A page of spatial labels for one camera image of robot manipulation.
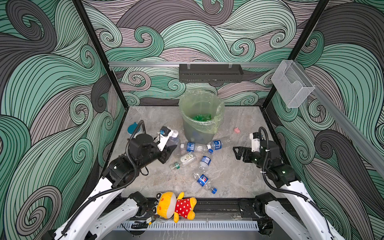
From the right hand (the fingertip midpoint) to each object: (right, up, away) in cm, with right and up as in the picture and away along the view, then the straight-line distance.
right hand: (241, 149), depth 76 cm
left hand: (-35, +6, -10) cm, 37 cm away
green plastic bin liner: (-17, +22, +23) cm, 36 cm away
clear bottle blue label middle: (-26, -2, +14) cm, 30 cm away
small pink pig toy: (+7, +7, +27) cm, 29 cm away
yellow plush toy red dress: (-37, -25, -8) cm, 46 cm away
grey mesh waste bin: (-24, +7, +11) cm, 27 cm away
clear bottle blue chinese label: (-9, -1, +16) cm, 18 cm away
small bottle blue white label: (-18, -9, +9) cm, 22 cm away
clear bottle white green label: (-30, -8, +9) cm, 32 cm away
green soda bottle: (-18, +17, +24) cm, 34 cm away
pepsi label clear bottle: (-19, -18, +2) cm, 26 cm away
